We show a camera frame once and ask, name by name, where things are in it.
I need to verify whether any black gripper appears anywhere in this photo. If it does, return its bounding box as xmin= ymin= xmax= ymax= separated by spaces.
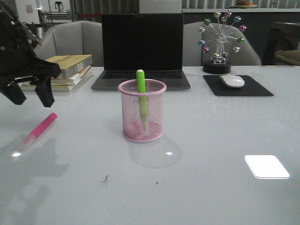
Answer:
xmin=0 ymin=2 xmax=61 ymax=107

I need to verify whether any pink highlighter pen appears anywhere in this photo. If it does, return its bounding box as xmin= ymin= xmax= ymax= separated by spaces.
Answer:
xmin=20 ymin=112 xmax=58 ymax=152

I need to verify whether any green highlighter pen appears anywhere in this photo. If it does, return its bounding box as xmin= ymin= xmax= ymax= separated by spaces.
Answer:
xmin=135 ymin=69 xmax=149 ymax=135

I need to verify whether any pink mesh pen holder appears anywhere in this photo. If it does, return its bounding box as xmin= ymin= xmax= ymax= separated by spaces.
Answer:
xmin=118 ymin=79 xmax=166 ymax=143

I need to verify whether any bottom cream book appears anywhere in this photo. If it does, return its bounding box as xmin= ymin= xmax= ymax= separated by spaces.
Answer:
xmin=20 ymin=73 xmax=89 ymax=92

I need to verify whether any cream book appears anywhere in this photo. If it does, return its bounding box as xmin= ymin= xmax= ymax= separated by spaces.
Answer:
xmin=51 ymin=66 xmax=91 ymax=86
xmin=20 ymin=73 xmax=89 ymax=92

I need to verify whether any middle cream book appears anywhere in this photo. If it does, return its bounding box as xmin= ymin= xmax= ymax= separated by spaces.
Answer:
xmin=51 ymin=66 xmax=91 ymax=86

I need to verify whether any top yellow book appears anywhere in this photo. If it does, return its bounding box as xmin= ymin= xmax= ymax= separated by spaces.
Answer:
xmin=46 ymin=54 xmax=92 ymax=79

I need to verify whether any left grey armchair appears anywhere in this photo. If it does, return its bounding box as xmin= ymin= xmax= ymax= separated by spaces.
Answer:
xmin=34 ymin=20 xmax=104 ymax=67

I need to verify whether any grey armchair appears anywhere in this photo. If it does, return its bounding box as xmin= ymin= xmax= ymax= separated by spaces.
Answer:
xmin=182 ymin=22 xmax=261 ymax=66
xmin=34 ymin=20 xmax=104 ymax=67

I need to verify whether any black laptop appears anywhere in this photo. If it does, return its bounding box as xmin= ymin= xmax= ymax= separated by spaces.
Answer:
xmin=91 ymin=13 xmax=190 ymax=91

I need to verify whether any white box behind laptop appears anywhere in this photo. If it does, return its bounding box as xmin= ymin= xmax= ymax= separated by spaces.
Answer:
xmin=139 ymin=0 xmax=182 ymax=14

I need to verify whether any right grey armchair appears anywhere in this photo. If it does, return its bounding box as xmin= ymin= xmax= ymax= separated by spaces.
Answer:
xmin=182 ymin=22 xmax=261 ymax=66

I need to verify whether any ferris wheel desk ornament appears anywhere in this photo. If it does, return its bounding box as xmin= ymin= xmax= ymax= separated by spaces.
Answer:
xmin=198 ymin=10 xmax=245 ymax=74

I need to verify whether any white computer mouse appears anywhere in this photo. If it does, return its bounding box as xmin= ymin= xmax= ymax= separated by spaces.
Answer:
xmin=219 ymin=75 xmax=245 ymax=88

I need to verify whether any black mouse pad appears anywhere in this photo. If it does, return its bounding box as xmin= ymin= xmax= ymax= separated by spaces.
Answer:
xmin=203 ymin=75 xmax=274 ymax=97

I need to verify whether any fruit bowl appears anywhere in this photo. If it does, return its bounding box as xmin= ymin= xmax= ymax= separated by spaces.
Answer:
xmin=235 ymin=0 xmax=257 ymax=9

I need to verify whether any olive cushion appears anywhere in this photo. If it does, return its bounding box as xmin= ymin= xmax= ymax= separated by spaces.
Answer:
xmin=275 ymin=50 xmax=300 ymax=66

